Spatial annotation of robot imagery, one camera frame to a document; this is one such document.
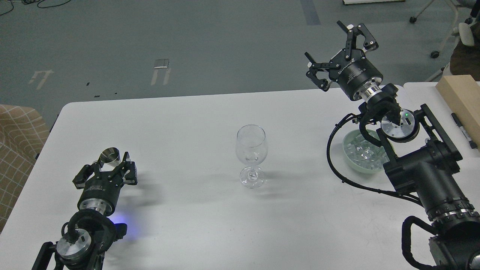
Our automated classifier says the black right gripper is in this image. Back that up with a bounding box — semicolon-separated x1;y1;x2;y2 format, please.
304;21;384;101

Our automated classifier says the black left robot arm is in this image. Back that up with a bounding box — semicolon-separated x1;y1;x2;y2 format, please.
32;147;138;270

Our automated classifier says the black floor cable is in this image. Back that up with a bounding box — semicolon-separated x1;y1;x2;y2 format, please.
0;0;72;16

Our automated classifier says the person in brown jacket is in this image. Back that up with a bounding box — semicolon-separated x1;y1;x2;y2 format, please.
449;16;480;82

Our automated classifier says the silver floor plate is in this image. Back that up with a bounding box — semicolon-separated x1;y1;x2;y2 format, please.
154;58;170;69

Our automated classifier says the steel cocktail jigger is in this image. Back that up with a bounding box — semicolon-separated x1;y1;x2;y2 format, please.
99;147;121;167

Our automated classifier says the clear wine glass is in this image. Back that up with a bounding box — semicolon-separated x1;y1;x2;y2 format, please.
235;124;269;189

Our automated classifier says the black marker pen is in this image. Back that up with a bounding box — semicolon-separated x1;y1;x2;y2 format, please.
451;113;478;149

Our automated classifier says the white office chair base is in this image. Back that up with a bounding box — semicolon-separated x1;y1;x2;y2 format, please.
409;0;479;59

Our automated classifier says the green bowl of ice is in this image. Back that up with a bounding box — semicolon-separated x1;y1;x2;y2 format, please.
342;130;389;174

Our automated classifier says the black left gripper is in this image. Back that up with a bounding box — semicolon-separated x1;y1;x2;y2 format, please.
72;151;138;217

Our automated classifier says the tan checkered chair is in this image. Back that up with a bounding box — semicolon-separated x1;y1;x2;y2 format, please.
0;104;50;230

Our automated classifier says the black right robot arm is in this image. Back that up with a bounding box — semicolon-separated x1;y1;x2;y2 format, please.
305;21;480;270

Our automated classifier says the light wooden block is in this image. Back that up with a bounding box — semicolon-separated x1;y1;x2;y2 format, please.
436;75;480;146

